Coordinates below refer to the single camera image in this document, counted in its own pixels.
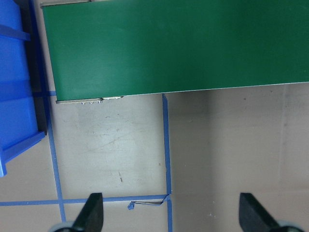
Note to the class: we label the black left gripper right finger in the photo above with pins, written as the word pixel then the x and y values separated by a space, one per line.
pixel 253 217

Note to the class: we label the green conveyor belt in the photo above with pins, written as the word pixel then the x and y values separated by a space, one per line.
pixel 113 48

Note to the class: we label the blue left plastic bin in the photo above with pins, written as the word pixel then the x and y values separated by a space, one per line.
pixel 18 123

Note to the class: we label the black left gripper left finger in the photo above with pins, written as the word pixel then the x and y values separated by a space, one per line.
pixel 90 218

